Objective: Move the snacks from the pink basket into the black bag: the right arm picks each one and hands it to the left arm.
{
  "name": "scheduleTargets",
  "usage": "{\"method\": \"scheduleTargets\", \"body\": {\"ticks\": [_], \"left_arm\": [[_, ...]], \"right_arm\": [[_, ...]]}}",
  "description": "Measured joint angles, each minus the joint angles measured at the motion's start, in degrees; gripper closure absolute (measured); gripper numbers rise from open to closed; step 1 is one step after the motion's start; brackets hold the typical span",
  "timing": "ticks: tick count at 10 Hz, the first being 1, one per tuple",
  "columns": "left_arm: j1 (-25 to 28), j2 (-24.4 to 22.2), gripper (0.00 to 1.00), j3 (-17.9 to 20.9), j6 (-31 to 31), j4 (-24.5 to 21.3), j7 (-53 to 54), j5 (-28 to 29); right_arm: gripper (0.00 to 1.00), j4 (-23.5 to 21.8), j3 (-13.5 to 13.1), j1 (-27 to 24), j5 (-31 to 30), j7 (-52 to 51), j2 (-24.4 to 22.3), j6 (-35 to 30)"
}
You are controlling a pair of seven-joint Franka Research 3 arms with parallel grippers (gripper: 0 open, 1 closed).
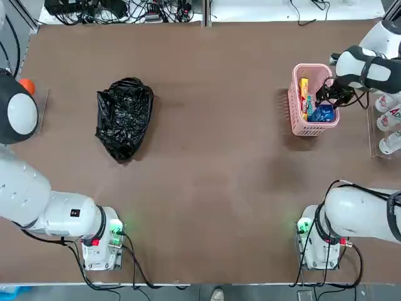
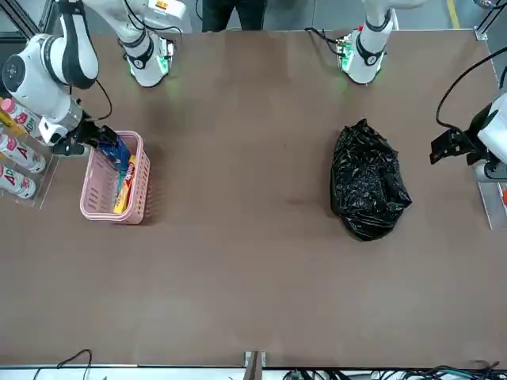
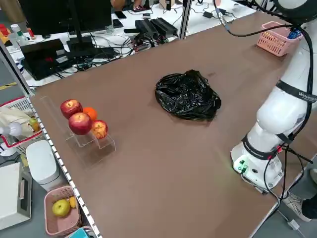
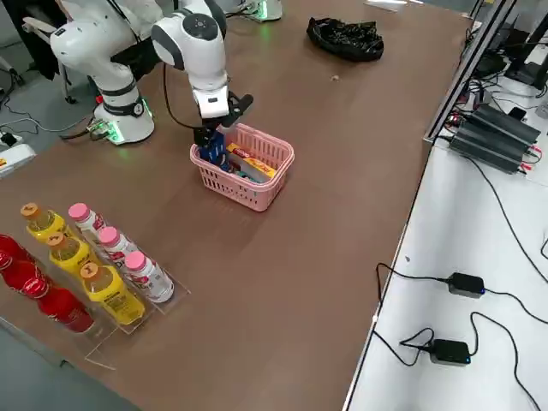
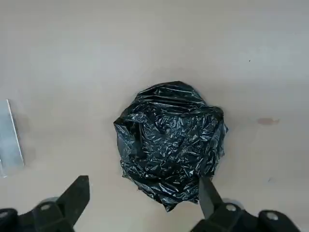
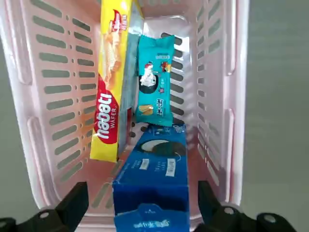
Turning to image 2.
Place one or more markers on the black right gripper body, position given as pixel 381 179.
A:
pixel 88 134

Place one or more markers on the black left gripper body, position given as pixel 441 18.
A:
pixel 473 144

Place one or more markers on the blue cookie box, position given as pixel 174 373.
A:
pixel 115 152

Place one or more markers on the yellow wafer box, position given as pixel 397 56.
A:
pixel 126 186

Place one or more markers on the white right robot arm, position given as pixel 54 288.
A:
pixel 43 79

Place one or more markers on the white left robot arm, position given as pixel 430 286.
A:
pixel 370 47

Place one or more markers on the pink plastic snack basket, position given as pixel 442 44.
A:
pixel 95 190

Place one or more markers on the black plastic bag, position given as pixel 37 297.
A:
pixel 364 182

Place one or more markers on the teal snack packet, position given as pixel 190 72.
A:
pixel 119 186

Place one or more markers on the clear acrylic fruit stand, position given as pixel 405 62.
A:
pixel 491 206

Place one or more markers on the clear acrylic bottle shelf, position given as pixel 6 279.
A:
pixel 43 186

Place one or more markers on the yellow drink bottle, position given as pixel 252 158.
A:
pixel 4 118

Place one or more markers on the person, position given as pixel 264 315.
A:
pixel 233 16

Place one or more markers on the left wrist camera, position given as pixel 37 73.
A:
pixel 491 171

